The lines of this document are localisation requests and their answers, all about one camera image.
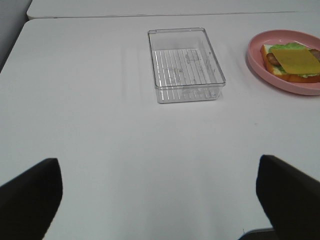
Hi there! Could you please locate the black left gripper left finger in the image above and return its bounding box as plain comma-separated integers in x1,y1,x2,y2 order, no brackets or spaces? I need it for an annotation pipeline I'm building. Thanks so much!
0,158,63,240

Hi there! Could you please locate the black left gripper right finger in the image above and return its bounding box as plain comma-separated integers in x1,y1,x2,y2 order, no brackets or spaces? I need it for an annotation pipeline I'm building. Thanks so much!
255,155,320,240

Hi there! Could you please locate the yellow cheese slice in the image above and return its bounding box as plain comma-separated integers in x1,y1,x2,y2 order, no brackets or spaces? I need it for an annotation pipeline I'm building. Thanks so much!
271,48,320,75

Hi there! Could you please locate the bread slice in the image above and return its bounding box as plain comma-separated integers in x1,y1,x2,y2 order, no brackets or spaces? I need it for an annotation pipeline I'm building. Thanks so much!
260,42,320,83

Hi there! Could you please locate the green lettuce leaf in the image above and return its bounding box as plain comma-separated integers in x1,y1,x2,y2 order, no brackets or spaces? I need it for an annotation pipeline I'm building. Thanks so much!
266,42,320,78

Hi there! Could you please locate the pink round plate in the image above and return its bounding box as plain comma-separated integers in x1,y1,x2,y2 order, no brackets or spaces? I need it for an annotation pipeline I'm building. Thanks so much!
247,29,320,96

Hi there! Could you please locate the clear left ingredient container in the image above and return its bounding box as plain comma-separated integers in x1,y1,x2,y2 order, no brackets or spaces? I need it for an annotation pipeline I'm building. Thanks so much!
147,27,226,104

